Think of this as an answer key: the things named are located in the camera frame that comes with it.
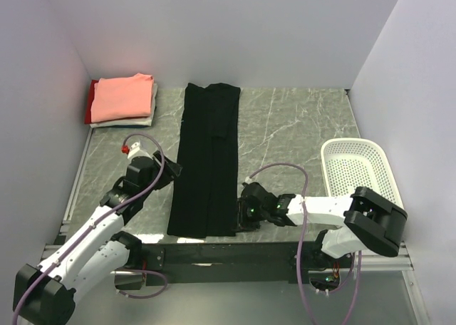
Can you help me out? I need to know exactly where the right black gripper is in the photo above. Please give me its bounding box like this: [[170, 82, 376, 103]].
[[229, 197, 269, 233]]

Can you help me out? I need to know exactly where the black t shirt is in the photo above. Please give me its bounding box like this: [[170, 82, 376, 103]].
[[167, 83, 241, 239]]

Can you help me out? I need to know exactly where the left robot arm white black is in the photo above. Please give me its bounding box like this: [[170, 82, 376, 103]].
[[12, 151, 182, 324]]

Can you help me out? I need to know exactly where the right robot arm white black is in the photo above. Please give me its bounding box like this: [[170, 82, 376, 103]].
[[234, 182, 408, 269]]

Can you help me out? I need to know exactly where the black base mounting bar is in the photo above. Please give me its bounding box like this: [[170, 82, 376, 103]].
[[113, 242, 357, 291]]

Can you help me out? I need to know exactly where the pink folded t shirt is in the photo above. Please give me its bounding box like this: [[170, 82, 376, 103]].
[[91, 73, 154, 123]]

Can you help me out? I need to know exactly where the red folded t shirt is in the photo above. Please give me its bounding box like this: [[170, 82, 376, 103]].
[[84, 80, 98, 125]]

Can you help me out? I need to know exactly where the white perforated plastic basket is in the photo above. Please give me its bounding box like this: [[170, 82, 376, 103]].
[[321, 138, 403, 207]]

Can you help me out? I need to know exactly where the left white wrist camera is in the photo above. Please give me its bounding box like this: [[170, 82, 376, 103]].
[[121, 141, 150, 160]]

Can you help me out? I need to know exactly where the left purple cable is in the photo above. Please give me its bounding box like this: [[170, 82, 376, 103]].
[[12, 133, 169, 325]]

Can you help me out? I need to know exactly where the purple cable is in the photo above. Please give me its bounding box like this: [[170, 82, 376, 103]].
[[249, 163, 363, 325], [12, 133, 169, 325]]

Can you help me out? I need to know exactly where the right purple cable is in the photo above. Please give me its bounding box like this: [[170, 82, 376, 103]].
[[249, 163, 363, 325]]

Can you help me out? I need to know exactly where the aluminium rail frame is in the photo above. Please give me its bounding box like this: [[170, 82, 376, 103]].
[[19, 130, 428, 325]]

